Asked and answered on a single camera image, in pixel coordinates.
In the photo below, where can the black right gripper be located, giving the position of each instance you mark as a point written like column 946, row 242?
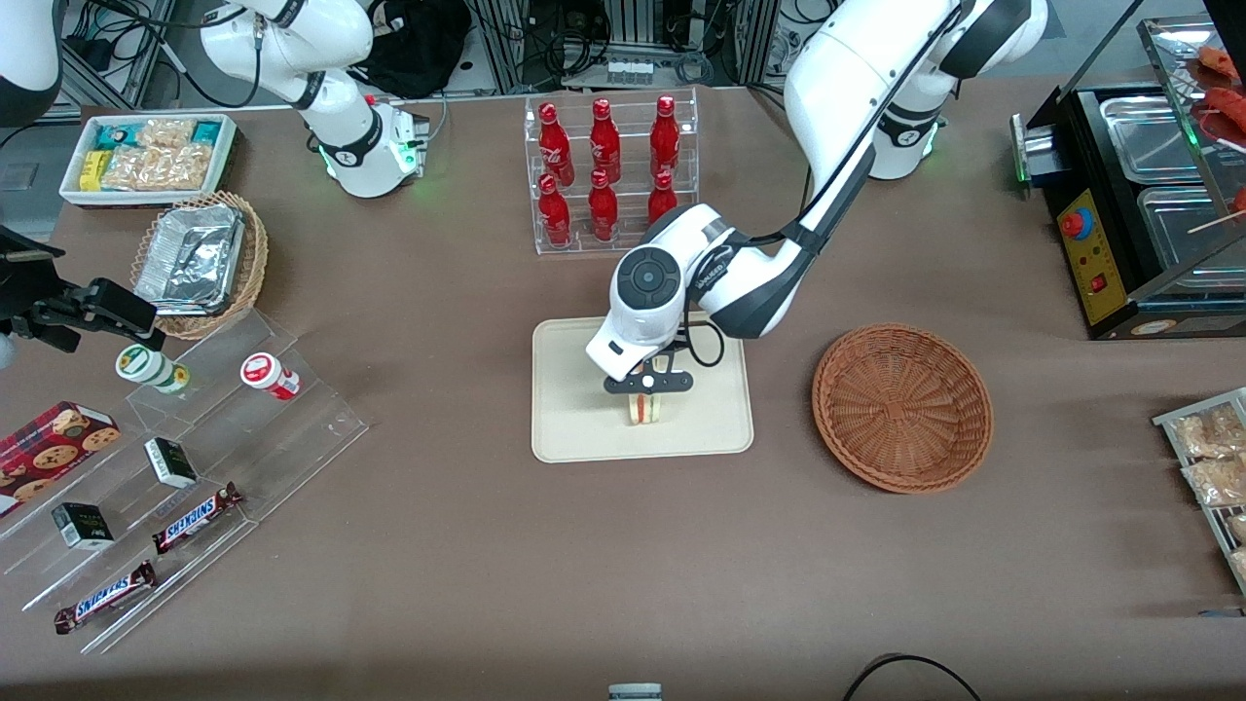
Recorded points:
column 26, row 289

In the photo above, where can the triangular sandwich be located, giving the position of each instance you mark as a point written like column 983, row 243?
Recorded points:
column 648, row 409

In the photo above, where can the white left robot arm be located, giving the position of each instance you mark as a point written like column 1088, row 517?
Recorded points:
column 837, row 88

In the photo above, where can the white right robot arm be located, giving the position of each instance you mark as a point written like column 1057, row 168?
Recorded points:
column 341, row 117

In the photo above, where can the cream rectangular tray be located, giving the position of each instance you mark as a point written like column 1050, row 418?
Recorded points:
column 574, row 428

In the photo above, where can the light wicker basket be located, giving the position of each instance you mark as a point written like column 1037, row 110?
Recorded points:
column 255, row 263

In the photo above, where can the round brown wicker basket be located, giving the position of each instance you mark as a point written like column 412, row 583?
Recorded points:
column 900, row 409

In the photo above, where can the tray of packaged crackers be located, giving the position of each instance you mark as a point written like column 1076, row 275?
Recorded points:
column 1183, row 414

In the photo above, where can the green and white cup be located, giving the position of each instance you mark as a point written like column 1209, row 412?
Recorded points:
column 146, row 365

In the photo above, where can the aluminium foil container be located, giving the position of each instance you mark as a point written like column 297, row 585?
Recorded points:
column 190, row 258

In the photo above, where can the red cookie box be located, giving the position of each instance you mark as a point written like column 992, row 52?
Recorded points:
column 49, row 453

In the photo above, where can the yellow snack packet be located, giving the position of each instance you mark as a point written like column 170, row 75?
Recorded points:
column 91, row 170

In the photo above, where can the clear acrylic bottle rack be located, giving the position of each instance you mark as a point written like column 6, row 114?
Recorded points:
column 628, row 248

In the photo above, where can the small black box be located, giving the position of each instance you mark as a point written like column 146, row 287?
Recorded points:
column 170, row 462
column 83, row 526

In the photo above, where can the large clear bag of crackers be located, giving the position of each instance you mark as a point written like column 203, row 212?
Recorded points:
column 161, row 167

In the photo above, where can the red and white cup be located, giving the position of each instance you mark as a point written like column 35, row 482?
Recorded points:
column 268, row 375

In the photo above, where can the teal snack packet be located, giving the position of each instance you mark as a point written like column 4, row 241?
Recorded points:
column 206, row 131
column 117, row 136

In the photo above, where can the red cola bottle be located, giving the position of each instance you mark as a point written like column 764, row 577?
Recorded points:
column 661, row 195
column 556, row 146
column 555, row 219
column 603, row 214
column 604, row 146
column 665, row 141

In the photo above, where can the white snack bin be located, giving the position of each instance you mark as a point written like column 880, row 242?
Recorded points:
column 229, row 156

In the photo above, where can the Snickers bar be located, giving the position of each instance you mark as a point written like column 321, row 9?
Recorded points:
column 195, row 519
column 105, row 597

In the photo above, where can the clear acrylic stepped shelf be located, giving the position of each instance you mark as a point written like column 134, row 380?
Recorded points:
column 292, row 438

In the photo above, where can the grey device edge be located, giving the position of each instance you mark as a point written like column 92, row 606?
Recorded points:
column 635, row 692

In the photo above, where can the white power strip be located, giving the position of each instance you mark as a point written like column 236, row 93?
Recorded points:
column 629, row 71

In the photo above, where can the black bag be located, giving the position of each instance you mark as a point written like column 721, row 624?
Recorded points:
column 414, row 49

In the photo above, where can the black food warmer machine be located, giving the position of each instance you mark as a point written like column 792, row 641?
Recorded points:
column 1090, row 263

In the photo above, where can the steel warmer pan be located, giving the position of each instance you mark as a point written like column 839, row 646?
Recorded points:
column 1149, row 136
column 1183, row 234

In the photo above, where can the clear bag of snacks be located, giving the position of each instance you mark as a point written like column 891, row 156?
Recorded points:
column 1212, row 433
column 1222, row 482
column 1238, row 528
column 1240, row 565

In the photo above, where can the red sausage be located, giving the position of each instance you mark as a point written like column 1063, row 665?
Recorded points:
column 1222, row 61
column 1228, row 102

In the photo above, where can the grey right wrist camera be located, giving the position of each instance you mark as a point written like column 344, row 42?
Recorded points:
column 6, row 350

